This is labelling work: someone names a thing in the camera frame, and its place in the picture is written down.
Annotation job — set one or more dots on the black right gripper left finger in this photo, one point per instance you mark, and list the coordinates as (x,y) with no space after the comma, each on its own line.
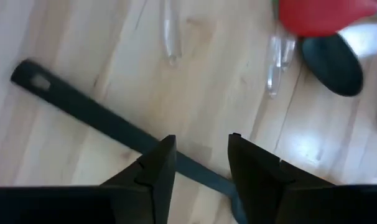
(145,193)

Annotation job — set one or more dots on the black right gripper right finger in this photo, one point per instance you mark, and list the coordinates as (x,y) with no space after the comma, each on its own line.
(269,193)

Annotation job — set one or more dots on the red silicone spatula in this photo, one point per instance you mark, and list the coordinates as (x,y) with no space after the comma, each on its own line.
(319,15)

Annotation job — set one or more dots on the green-headed clear pick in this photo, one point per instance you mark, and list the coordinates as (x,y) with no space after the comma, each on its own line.
(277,65)

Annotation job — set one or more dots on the orange eraser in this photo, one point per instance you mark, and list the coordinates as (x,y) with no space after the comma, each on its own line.
(171,34)

